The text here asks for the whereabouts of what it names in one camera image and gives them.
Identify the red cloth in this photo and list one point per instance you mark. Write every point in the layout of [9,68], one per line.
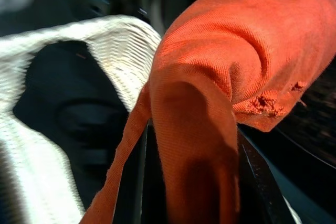
[236,37]

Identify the pale woven laundry basket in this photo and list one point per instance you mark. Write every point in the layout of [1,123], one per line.
[126,51]

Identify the black cloth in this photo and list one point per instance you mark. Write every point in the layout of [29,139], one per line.
[71,98]

